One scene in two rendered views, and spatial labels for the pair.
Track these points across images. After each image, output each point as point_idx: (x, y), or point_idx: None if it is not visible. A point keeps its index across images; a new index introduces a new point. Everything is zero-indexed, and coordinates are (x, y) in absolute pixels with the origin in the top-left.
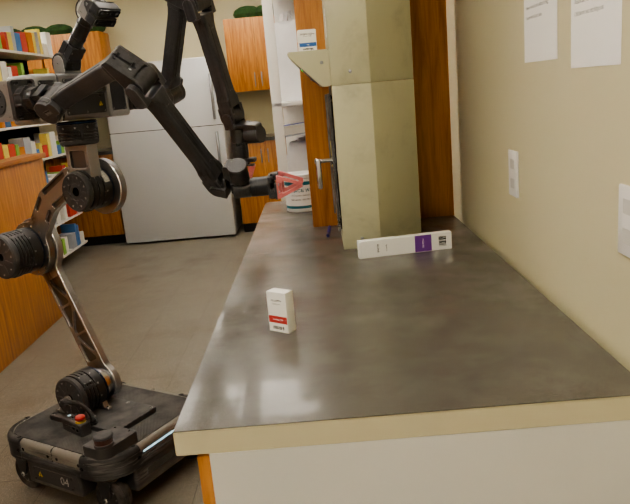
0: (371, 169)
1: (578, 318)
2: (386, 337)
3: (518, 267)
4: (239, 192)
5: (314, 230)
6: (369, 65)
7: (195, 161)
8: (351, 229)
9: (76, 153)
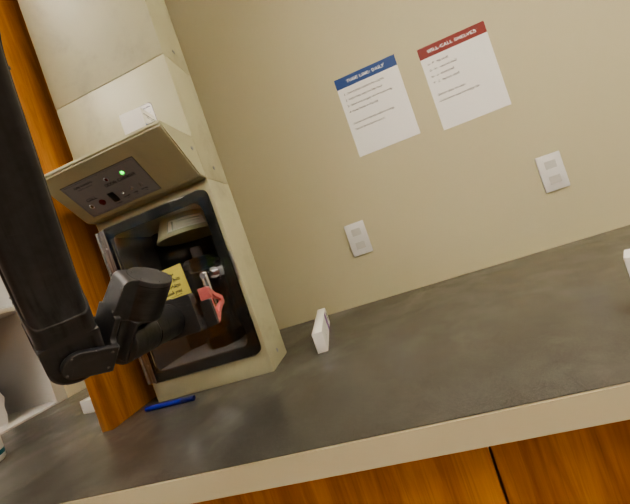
0: (256, 271)
1: None
2: (614, 270)
3: None
4: (146, 340)
5: (134, 423)
6: (222, 168)
7: (46, 279)
8: (269, 343)
9: None
